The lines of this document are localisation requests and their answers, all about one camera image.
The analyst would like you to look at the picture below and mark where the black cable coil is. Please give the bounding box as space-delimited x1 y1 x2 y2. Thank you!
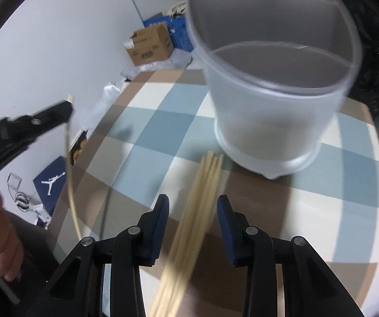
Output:
13 192 31 210

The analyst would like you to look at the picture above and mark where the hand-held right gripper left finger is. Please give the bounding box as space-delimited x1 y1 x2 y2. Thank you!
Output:
27 193 170 317

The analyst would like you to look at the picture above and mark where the blue shoe box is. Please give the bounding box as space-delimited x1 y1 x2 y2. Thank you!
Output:
32 155 68 217

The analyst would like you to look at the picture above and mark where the bunch of wooden chopsticks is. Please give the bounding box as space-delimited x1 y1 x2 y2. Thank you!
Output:
150 150 224 317

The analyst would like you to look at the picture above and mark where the black hanging backpack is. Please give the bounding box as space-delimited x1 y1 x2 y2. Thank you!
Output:
331 0 379 116

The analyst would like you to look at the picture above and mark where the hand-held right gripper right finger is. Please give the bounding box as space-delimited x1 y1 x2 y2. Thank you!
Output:
216 195 365 317

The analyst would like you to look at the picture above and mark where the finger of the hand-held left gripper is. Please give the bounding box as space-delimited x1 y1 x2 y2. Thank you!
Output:
27 101 75 140

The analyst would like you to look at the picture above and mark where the single wooden chopstick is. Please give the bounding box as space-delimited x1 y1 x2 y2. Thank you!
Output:
62 94 84 240

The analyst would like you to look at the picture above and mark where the dark printed snack packet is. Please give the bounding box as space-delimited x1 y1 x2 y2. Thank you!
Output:
69 130 89 167

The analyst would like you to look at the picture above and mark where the blue cardboard box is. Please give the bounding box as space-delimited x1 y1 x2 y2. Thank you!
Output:
142 12 195 52

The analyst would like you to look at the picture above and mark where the white plastic packet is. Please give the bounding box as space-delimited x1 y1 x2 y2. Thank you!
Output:
32 205 51 228

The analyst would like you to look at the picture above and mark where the checkered tablecloth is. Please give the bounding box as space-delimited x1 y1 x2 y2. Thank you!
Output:
49 69 379 317

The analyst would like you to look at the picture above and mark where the clear plastic packet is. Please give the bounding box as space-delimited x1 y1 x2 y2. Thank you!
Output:
7 173 23 192

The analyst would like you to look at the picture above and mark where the brown cardboard box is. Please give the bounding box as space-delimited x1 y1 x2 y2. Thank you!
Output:
124 23 176 66

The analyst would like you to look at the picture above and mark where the white translucent utensil holder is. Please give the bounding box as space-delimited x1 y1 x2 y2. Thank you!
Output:
185 0 363 179

